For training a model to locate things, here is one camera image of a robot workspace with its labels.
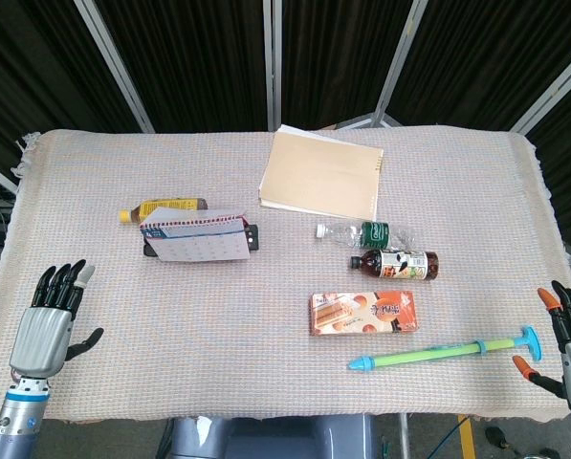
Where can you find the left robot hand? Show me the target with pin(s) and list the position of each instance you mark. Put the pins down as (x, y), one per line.
(41, 334)

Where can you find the spiral desk calendar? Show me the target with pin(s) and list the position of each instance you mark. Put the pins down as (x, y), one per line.
(199, 244)

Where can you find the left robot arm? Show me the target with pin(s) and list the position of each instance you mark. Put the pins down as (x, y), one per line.
(15, 421)

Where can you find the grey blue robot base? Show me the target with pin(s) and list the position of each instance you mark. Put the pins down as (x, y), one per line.
(275, 437)

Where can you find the green blue squirt toy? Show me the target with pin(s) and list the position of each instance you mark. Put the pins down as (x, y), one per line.
(433, 351)

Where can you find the beige woven tablecloth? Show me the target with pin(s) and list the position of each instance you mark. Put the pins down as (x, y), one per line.
(218, 334)

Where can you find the yellow tea bottle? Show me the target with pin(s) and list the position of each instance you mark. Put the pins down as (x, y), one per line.
(170, 205)

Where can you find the metal table leg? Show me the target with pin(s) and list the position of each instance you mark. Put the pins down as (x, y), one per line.
(402, 437)

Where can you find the dark tea bottle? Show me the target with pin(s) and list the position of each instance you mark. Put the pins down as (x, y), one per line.
(400, 265)

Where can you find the orange egg roll box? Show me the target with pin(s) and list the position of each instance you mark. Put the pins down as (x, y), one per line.
(361, 313)

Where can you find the clear bottle green label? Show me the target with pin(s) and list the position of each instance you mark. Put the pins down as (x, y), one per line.
(373, 233)

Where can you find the tan paper folder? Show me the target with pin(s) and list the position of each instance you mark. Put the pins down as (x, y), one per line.
(318, 172)

